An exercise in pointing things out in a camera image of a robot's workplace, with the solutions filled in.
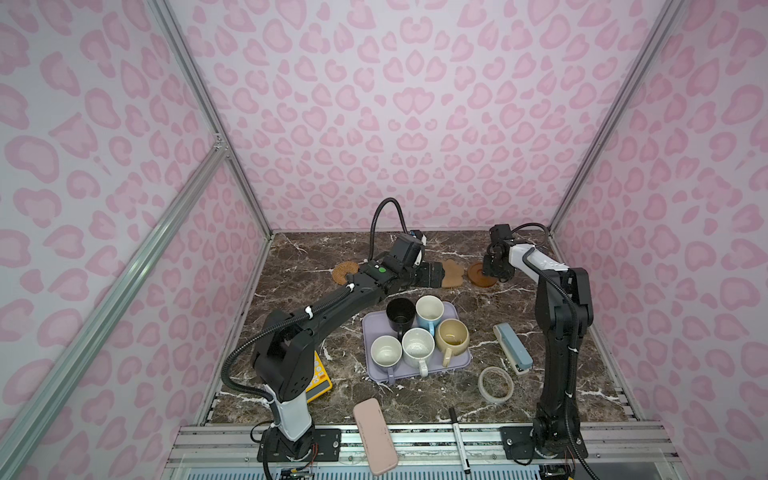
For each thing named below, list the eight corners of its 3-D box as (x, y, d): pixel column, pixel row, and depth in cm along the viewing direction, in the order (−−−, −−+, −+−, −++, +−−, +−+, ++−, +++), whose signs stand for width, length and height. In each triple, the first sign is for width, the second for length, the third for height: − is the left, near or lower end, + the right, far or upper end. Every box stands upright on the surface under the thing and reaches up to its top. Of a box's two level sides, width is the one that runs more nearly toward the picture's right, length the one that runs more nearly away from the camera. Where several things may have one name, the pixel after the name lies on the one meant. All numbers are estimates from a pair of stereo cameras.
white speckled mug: (402, 380, 85) (403, 369, 78) (402, 340, 92) (402, 327, 85) (433, 380, 85) (437, 369, 78) (430, 340, 92) (433, 327, 85)
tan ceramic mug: (436, 370, 86) (439, 360, 80) (432, 330, 94) (435, 318, 88) (468, 370, 86) (474, 360, 80) (462, 330, 94) (467, 318, 88)
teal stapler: (516, 376, 86) (523, 368, 81) (493, 332, 94) (498, 322, 89) (527, 372, 86) (535, 364, 81) (503, 329, 95) (508, 319, 90)
